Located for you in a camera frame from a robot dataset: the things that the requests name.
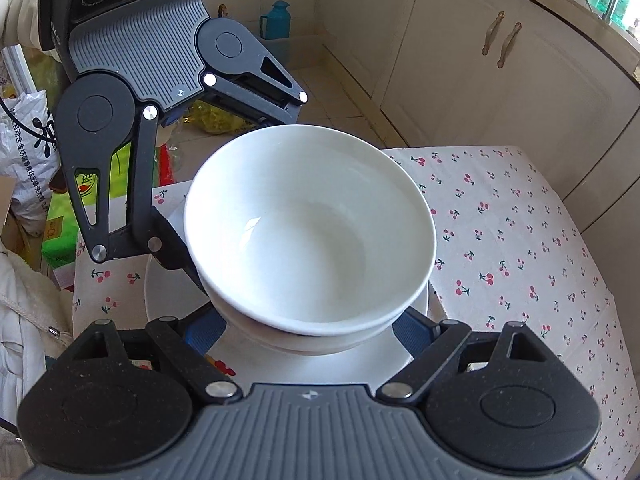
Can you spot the white fruit print plate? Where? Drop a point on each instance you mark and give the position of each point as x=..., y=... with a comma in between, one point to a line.
x=310, y=367

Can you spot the white printed plastic bag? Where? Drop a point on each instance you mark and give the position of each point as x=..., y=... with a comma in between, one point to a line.
x=30, y=160

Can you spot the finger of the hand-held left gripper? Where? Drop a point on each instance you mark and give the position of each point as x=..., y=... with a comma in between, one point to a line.
x=280, y=105
x=142, y=185

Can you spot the teal thermos jug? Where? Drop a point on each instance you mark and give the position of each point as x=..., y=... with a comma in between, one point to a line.
x=276, y=20

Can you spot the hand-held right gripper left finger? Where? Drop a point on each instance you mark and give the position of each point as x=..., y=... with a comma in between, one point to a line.
x=202, y=332

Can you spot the red packet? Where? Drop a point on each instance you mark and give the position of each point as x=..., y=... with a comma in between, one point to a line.
x=166, y=165

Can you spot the green carton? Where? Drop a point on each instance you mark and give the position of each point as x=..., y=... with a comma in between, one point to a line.
x=60, y=230

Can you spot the person's left forearm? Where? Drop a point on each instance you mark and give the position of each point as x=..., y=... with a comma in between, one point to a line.
x=20, y=5

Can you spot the cream padded jacket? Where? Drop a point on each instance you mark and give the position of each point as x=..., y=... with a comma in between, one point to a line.
x=25, y=310

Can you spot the yellow plastic bag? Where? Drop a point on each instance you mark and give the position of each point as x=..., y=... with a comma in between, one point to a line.
x=215, y=117

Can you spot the kitchen faucet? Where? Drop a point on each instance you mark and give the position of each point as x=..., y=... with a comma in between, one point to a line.
x=597, y=2

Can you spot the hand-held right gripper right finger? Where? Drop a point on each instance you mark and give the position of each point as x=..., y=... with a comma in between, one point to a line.
x=417, y=335

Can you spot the cardboard box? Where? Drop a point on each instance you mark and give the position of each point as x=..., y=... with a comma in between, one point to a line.
x=10, y=210

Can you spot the cherry print tablecloth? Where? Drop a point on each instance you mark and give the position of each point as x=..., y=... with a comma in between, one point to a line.
x=500, y=260

